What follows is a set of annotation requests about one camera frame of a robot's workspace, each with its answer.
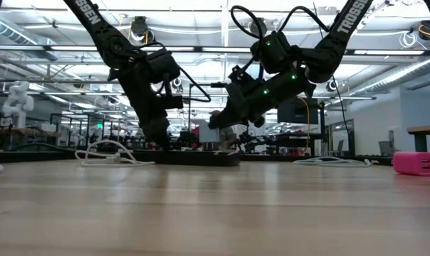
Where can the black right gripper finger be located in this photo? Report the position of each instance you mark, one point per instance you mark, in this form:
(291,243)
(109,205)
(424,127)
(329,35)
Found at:
(227,119)
(213,123)

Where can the black wide power strip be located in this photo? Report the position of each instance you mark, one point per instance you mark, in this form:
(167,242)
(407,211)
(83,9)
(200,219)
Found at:
(200,159)

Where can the pink USB charger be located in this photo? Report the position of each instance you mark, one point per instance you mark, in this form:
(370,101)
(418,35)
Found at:
(412,164)

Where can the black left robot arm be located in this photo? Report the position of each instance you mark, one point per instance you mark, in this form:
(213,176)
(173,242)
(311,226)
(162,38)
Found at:
(94,21)

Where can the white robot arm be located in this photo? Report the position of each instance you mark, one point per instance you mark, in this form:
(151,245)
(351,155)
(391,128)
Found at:
(17,103)

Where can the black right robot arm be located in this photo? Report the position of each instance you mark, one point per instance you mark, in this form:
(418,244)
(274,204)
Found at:
(346,21)

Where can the person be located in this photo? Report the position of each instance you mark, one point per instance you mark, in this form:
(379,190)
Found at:
(229,137)

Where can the small black round reel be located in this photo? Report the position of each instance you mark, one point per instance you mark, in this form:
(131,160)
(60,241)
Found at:
(331,86)
(173,84)

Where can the black monitor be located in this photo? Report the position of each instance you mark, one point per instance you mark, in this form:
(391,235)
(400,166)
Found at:
(295,113)

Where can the long fluorescent light strip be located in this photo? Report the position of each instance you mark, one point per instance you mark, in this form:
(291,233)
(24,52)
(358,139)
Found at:
(218,49)

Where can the wooden workbench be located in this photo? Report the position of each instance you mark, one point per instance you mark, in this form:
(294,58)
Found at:
(30,132)

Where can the gray office chair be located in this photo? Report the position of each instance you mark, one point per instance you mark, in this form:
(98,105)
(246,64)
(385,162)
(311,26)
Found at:
(386,148)

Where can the wooden table thick top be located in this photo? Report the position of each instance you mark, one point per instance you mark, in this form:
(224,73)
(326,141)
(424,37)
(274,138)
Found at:
(426,129)

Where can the black gantry frame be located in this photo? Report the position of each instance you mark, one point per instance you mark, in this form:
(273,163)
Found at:
(189,113)

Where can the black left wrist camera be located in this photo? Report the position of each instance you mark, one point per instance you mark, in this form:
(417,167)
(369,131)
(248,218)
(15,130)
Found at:
(172,102)

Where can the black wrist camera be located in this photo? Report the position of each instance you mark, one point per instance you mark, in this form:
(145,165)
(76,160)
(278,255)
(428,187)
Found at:
(241,76)
(172,102)

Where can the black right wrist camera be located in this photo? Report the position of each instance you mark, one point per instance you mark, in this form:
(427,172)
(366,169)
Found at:
(241,76)

